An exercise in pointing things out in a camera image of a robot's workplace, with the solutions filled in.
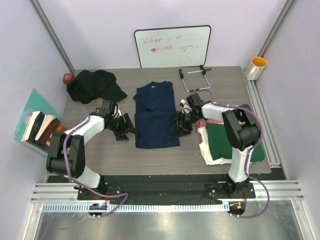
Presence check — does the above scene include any small whiteboard with red writing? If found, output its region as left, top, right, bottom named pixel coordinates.
left=134, top=25, right=212, bottom=68

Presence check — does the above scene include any teal plastic folder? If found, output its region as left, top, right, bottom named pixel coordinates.
left=13, top=88, right=62, bottom=158

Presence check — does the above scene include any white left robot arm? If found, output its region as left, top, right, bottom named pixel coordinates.
left=46, top=100, right=137, bottom=200

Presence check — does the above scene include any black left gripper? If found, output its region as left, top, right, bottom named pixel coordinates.
left=107, top=113, right=138, bottom=141

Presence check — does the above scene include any folded white t shirt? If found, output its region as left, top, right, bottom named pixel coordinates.
left=197, top=126, right=231, bottom=166

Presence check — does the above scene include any folded green t shirt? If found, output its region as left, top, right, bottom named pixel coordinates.
left=206, top=123, right=266, bottom=162

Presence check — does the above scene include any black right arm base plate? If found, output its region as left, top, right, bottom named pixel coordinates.
left=204, top=182, right=256, bottom=200

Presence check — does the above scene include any black wire stand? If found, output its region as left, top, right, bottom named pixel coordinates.
left=178, top=65, right=212, bottom=93

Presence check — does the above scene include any brown cover paperback book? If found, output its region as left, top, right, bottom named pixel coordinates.
left=35, top=114, right=67, bottom=150

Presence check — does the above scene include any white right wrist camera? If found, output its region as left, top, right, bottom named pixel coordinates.
left=179, top=99, right=191, bottom=114

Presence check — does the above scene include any white perforated cable tray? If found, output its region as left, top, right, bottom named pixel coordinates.
left=42, top=202, right=230, bottom=214

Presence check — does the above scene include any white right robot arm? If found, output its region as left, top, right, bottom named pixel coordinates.
left=170, top=93, right=264, bottom=198

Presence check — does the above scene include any folded pink t shirt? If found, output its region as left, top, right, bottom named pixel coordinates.
left=195, top=118, right=247, bottom=141

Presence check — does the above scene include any dark blue paperback book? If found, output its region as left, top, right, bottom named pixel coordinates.
left=21, top=111, right=48, bottom=155

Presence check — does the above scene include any white mug yellow inside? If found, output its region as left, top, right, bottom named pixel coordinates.
left=244, top=56, right=267, bottom=81

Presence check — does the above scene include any small red cube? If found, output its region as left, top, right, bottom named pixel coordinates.
left=62, top=73, right=75, bottom=85

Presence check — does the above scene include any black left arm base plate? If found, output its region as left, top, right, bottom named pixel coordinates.
left=73, top=185, right=128, bottom=201

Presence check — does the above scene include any navy blue t shirt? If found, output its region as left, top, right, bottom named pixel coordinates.
left=133, top=81, right=180, bottom=149

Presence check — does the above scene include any black t shirt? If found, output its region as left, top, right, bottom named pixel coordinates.
left=66, top=70, right=128, bottom=104

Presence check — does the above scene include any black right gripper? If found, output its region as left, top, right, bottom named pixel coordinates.
left=170, top=111, right=201, bottom=138

